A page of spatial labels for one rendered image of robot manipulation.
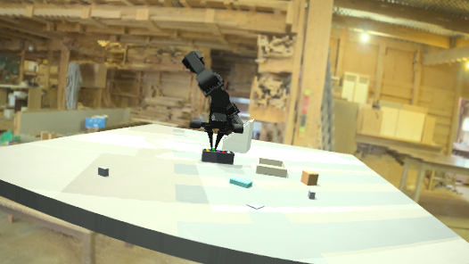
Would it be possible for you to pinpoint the cream shallow tray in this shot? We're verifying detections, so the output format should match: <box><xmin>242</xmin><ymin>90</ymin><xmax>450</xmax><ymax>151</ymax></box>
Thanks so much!
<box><xmin>256</xmin><ymin>157</ymin><xmax>287</xmax><ymax>178</ymax></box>

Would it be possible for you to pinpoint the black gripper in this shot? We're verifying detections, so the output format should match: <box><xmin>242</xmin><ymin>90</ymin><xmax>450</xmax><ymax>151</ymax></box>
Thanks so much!
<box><xmin>189</xmin><ymin>105</ymin><xmax>243</xmax><ymax>151</ymax></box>

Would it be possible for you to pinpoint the tan cube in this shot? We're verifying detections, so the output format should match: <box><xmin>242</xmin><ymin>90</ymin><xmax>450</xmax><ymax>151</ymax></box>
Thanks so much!
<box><xmin>300</xmin><ymin>170</ymin><xmax>319</xmax><ymax>186</ymax></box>

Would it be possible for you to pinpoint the teal rectangular block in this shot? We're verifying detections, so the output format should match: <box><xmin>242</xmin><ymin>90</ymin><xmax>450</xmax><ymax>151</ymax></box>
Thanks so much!
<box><xmin>229</xmin><ymin>177</ymin><xmax>253</xmax><ymax>188</ymax></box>

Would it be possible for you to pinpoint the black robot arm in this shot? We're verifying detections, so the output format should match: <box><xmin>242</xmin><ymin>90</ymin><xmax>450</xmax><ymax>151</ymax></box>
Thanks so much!
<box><xmin>182</xmin><ymin>50</ymin><xmax>245</xmax><ymax>130</ymax></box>

